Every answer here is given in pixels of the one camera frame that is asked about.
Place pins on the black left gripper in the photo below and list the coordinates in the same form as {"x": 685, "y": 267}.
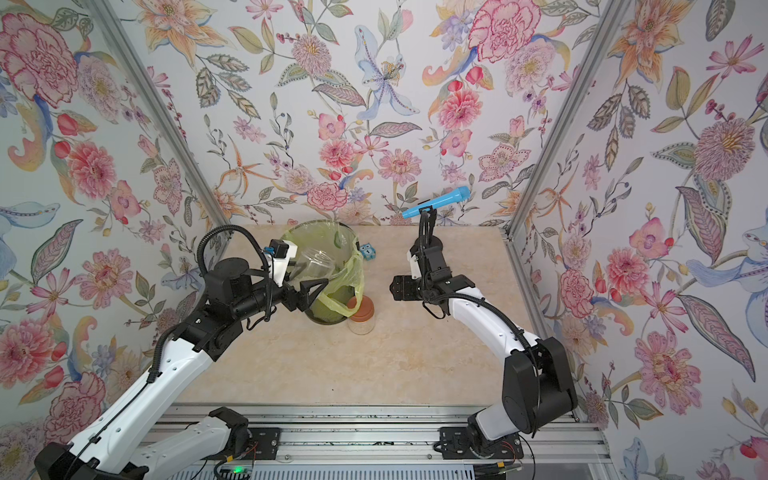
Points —
{"x": 301, "y": 299}

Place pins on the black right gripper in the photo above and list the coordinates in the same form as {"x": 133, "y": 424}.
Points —
{"x": 405, "y": 288}

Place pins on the clear plastic rice jar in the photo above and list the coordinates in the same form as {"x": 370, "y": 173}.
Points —
{"x": 311, "y": 264}

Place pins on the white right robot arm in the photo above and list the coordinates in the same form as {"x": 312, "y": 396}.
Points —
{"x": 537, "y": 386}

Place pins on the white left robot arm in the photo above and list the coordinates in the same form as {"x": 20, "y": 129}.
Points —
{"x": 109, "y": 448}

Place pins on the black mesh waste bin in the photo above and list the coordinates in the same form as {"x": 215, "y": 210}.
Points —
{"x": 327, "y": 288}

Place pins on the green plastic bin liner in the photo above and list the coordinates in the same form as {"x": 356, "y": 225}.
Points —
{"x": 336, "y": 282}

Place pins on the closed jar brown lid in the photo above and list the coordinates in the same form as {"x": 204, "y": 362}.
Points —
{"x": 362, "y": 322}

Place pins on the small blue figurine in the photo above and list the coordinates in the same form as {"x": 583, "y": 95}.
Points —
{"x": 367, "y": 251}

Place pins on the blue toy microphone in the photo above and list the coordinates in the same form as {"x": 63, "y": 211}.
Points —
{"x": 457, "y": 195}

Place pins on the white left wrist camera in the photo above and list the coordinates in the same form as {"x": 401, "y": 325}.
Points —
{"x": 280, "y": 254}

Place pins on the aluminium corner post right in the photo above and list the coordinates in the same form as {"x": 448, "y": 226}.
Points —
{"x": 532, "y": 176}

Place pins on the aluminium corner post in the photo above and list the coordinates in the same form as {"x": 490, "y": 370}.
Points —
{"x": 107, "y": 21}
{"x": 532, "y": 176}

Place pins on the aluminium corner post left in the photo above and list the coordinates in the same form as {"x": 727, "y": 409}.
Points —
{"x": 107, "y": 21}

